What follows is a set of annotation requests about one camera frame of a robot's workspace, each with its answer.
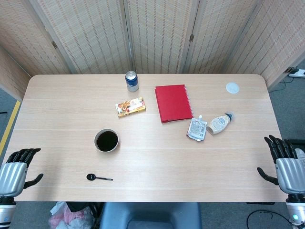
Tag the white round table grommet cap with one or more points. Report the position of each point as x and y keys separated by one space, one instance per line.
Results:
x=232 y=88

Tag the black plastic spoon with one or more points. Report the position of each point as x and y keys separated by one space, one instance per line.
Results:
x=90 y=177

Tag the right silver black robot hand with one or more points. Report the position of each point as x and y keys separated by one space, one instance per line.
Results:
x=291 y=174

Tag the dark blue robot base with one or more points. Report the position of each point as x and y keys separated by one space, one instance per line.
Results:
x=150 y=214

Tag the red spiral notebook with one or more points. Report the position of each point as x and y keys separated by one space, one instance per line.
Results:
x=173 y=103

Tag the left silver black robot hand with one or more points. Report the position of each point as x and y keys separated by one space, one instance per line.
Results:
x=12 y=174

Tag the yellow curry roux box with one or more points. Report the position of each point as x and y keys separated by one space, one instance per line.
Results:
x=130 y=107

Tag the blue silver drink can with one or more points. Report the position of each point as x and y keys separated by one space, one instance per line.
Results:
x=132 y=82

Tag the white bowl of coffee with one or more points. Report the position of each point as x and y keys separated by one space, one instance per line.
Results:
x=107 y=141

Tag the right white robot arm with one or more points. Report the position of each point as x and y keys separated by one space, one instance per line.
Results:
x=295 y=210

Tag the pink white plastic bag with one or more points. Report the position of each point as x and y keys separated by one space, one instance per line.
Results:
x=69 y=217

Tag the white power strip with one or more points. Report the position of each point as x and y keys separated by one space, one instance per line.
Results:
x=299 y=73

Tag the brass screen hinge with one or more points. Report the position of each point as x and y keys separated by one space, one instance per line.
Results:
x=54 y=44
x=191 y=38
x=288 y=70

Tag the mayonnaise squeeze bottle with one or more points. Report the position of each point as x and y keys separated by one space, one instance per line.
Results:
x=218 y=124

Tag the woven bamboo folding screen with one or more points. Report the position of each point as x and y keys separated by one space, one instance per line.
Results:
x=157 y=35

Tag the silver spouted food pouch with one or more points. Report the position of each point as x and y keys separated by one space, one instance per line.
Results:
x=196 y=130

